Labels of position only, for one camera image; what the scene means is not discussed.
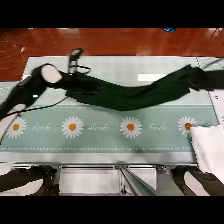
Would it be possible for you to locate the dark green garment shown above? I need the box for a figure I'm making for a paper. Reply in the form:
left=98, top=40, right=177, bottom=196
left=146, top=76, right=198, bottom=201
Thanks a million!
left=64, top=64, right=205, bottom=112

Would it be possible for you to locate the white garment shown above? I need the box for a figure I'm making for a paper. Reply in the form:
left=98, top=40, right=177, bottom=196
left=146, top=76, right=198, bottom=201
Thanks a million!
left=189, top=125, right=224, bottom=185

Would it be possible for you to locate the silver frame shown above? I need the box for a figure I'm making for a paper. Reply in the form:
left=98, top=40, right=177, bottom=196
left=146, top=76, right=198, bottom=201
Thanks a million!
left=0, top=161, right=224, bottom=197

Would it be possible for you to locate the black cable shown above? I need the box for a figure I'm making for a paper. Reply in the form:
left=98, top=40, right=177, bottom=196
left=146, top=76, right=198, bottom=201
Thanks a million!
left=0, top=94, right=69, bottom=121

